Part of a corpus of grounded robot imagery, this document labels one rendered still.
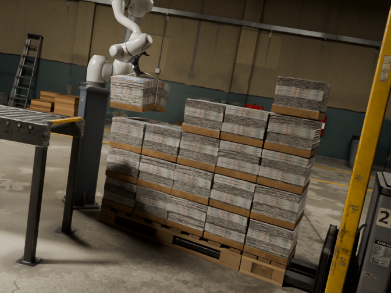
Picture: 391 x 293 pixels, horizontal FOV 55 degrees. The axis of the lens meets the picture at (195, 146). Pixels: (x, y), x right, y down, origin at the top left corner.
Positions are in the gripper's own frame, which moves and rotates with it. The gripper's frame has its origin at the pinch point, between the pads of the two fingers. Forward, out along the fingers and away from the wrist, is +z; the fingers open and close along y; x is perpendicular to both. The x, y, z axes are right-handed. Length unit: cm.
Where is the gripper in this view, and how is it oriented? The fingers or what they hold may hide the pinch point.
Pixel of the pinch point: (145, 64)
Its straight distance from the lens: 294.7
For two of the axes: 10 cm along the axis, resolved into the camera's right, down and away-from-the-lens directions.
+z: 4.0, 0.2, 9.2
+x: 8.9, 2.2, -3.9
